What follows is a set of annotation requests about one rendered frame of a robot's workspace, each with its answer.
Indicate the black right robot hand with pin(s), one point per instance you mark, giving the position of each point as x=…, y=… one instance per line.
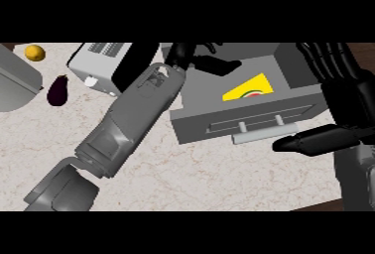
x=352, y=96

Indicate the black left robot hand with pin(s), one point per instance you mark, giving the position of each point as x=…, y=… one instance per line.
x=179, y=54

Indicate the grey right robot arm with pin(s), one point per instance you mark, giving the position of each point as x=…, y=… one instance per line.
x=359, y=178

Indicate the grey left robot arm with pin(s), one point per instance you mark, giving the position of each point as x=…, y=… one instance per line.
x=127, y=112

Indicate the grey open drawer box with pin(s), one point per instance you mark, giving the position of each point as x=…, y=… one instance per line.
x=214, y=86

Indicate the grey cabinet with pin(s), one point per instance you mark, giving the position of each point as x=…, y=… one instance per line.
x=254, y=49

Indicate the white and black toaster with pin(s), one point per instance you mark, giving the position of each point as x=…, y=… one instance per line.
x=99, y=64

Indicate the yellow printed packet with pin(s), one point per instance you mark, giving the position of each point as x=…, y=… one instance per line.
x=250, y=88

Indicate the dark purple eggplant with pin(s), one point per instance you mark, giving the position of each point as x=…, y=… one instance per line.
x=58, y=91

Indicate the yellow lemon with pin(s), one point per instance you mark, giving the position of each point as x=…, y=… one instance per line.
x=36, y=53

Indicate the grey rounded appliance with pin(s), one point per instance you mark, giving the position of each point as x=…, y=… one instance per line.
x=15, y=86

